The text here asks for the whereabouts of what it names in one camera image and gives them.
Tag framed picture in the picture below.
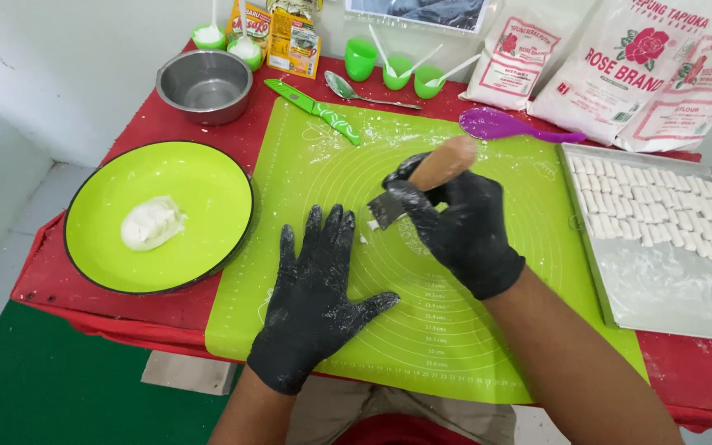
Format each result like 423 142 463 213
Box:
344 0 492 34

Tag person's right hand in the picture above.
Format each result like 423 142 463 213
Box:
382 152 526 302

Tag metal baking tray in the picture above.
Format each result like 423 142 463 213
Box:
556 143 712 344

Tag green cup with white powder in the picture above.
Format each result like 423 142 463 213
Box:
191 23 227 52
227 37 263 73

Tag green floor mat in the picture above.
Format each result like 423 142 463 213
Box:
0 300 246 445

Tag metal spoon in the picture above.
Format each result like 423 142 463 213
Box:
324 70 423 111

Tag large white flour bag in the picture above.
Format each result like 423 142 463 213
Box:
527 0 712 147

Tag small white flour bag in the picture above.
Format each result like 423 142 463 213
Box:
459 0 598 111

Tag person's left hand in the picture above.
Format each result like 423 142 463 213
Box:
246 204 401 396

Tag person's beige trousers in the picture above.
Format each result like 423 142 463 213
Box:
285 375 518 445

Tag green knife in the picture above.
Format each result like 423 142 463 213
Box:
263 78 362 147

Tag white dough lump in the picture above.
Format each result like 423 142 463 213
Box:
120 196 189 252

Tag wooden-handled dough scraper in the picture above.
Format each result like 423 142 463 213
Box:
366 135 479 231

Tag yellow seasoning packet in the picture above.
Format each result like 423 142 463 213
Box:
266 7 323 80

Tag green silicone baking mat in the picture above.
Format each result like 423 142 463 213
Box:
204 97 650 405

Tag red tablecloth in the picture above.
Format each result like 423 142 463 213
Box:
10 38 712 433

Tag red stool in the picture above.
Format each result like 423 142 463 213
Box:
333 413 480 445

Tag green round plate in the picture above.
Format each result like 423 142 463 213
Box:
63 141 255 295

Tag empty green plastic cup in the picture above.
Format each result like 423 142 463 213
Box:
344 38 379 83

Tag purple plastic spoon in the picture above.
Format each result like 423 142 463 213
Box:
459 106 587 145

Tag white flour bag pink label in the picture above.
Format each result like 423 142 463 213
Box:
613 35 712 153

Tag steel bowl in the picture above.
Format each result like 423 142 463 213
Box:
156 49 254 127

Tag rows of cut dough pieces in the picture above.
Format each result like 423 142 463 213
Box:
567 155 712 269

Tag orange seasoning packet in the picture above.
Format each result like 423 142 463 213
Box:
225 0 272 53

